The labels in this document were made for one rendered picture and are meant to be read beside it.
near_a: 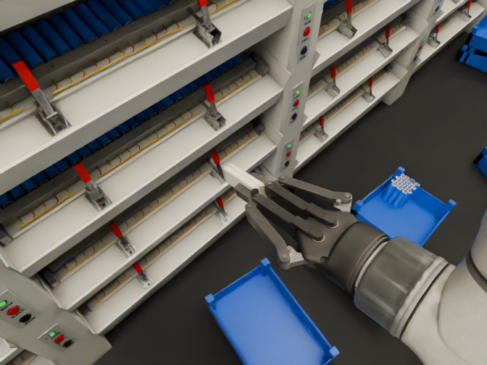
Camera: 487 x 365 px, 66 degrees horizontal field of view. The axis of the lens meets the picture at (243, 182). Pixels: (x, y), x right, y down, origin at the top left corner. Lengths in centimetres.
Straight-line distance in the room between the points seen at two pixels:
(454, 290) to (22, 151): 49
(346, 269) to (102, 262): 57
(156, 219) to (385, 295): 58
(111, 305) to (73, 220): 38
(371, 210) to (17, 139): 98
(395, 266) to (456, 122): 134
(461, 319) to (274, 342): 76
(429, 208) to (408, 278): 99
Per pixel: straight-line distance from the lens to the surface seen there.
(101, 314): 101
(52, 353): 95
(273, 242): 44
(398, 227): 123
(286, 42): 79
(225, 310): 110
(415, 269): 39
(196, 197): 88
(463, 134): 166
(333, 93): 112
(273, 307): 110
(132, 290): 101
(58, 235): 68
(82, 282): 85
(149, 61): 61
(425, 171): 147
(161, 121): 73
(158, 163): 71
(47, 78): 58
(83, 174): 64
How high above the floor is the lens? 106
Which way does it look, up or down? 55 degrees down
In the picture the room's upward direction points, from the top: straight up
